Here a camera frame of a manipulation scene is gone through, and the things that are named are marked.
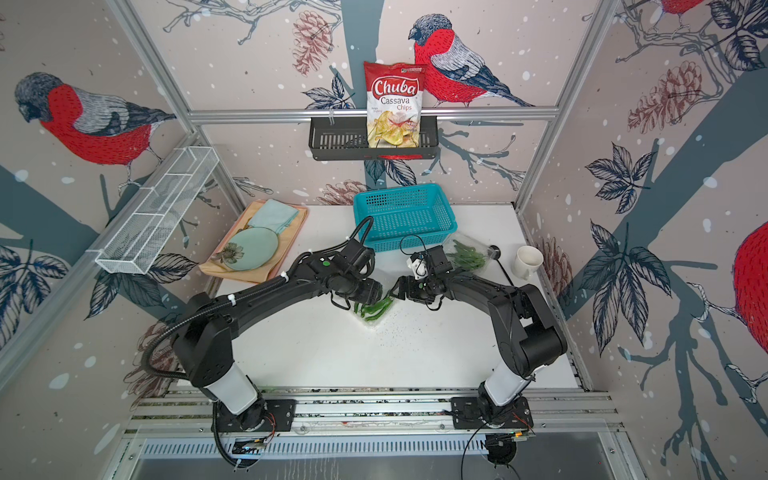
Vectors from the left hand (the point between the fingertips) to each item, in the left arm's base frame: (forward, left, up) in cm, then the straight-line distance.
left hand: (377, 290), depth 83 cm
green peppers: (-1, +1, -10) cm, 11 cm away
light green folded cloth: (+40, +44, -12) cm, 61 cm away
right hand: (+3, -6, -7) cm, 10 cm away
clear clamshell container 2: (+25, -31, -10) cm, 42 cm away
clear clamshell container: (-4, +2, -13) cm, 14 cm away
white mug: (+14, -49, -5) cm, 51 cm away
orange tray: (+28, +36, -12) cm, 47 cm away
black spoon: (+19, -40, -8) cm, 45 cm away
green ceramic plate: (+23, +48, -12) cm, 55 cm away
